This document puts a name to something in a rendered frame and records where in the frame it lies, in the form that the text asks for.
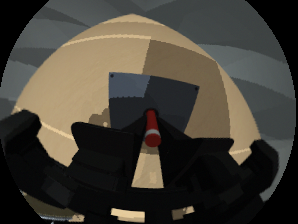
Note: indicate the dark grey sloped panel with hole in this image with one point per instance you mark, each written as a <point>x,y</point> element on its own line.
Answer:
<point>131,96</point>

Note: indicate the dark red peg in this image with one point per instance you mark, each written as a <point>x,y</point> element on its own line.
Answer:
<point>152,136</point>

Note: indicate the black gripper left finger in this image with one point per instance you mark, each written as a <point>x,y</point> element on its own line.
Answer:
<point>125,143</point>

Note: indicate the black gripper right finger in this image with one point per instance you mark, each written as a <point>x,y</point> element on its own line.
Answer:
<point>178,151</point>

